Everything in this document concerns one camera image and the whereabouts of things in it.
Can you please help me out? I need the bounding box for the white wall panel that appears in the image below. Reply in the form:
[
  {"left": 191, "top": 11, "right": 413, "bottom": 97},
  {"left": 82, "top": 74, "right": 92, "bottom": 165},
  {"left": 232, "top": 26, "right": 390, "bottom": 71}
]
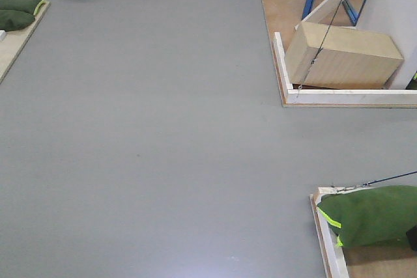
[{"left": 356, "top": 0, "right": 416, "bottom": 89}]

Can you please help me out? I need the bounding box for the green sandbag upper left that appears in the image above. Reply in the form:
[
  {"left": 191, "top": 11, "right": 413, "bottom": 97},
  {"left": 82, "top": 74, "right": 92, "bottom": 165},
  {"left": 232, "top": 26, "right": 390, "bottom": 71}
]
[{"left": 1, "top": 0, "right": 47, "bottom": 16}]

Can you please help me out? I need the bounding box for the light wooden block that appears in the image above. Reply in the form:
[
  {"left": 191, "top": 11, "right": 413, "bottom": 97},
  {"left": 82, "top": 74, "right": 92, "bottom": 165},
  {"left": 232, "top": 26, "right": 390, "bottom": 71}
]
[{"left": 285, "top": 22, "right": 404, "bottom": 89}]

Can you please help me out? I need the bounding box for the green sandbag lower left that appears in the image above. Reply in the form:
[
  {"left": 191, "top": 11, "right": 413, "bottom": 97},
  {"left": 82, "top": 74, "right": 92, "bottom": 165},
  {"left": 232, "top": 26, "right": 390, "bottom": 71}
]
[{"left": 1, "top": 9, "right": 35, "bottom": 32}]

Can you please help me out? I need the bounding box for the green sandbag lower right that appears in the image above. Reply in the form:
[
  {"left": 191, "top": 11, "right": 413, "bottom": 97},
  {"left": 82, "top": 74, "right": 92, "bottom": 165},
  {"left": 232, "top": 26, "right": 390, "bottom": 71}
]
[{"left": 317, "top": 186, "right": 416, "bottom": 248}]

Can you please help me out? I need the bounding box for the dark guy rope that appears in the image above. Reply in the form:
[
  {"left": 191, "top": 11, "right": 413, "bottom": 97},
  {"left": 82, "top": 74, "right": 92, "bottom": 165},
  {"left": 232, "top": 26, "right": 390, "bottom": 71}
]
[{"left": 295, "top": 0, "right": 358, "bottom": 98}]

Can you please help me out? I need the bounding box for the green sandbag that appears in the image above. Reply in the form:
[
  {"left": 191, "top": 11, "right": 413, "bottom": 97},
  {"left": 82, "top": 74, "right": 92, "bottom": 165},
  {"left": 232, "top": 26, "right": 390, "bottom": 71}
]
[
  {"left": 317, "top": 186, "right": 416, "bottom": 248},
  {"left": 1, "top": 0, "right": 47, "bottom": 16},
  {"left": 1, "top": 9, "right": 35, "bottom": 32}
]

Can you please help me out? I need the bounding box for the plywood base board with trim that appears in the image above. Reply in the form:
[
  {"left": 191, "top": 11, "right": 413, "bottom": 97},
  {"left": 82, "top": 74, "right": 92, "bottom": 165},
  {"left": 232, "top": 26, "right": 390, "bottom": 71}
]
[{"left": 262, "top": 0, "right": 416, "bottom": 108}]

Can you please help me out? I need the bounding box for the plywood base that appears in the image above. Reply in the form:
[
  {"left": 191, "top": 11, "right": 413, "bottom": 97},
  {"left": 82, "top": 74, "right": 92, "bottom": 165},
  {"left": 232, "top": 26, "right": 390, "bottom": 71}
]
[{"left": 309, "top": 187, "right": 416, "bottom": 277}]

